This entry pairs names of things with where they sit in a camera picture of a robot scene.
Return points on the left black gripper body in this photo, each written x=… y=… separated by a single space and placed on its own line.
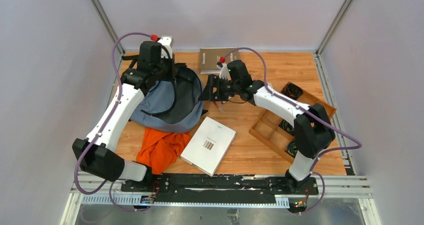
x=166 y=70

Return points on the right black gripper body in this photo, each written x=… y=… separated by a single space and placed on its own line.
x=228 y=88

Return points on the blue grey backpack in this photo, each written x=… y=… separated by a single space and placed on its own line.
x=172 y=106

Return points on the white book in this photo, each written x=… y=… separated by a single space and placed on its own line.
x=208 y=146

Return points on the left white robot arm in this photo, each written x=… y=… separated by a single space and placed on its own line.
x=95 y=153

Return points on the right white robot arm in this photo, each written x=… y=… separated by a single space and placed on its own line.
x=311 y=124

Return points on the red pen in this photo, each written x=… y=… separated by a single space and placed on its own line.
x=218 y=106

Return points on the beige wallet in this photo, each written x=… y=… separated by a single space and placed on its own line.
x=270 y=85

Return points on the wooden compartment tray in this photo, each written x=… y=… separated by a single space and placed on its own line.
x=278 y=134

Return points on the orange cloth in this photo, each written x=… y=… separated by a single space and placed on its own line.
x=160 y=149

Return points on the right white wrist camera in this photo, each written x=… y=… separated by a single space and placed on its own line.
x=224 y=71

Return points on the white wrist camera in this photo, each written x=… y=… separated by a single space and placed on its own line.
x=224 y=71
x=167 y=43

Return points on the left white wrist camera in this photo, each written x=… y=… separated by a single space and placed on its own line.
x=167 y=43

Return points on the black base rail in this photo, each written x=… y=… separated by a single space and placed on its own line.
x=220 y=189

